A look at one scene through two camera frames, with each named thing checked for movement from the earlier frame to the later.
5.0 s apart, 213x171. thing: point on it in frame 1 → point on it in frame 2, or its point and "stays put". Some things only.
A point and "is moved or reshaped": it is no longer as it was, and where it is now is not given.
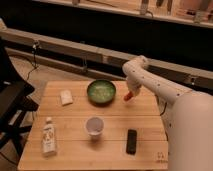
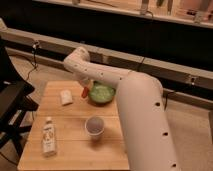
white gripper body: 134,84 → 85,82
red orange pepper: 128,96 is moved or reshaped
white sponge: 66,97 stays put
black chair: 15,103 stays put
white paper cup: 94,126 stays put
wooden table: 70,131 stays put
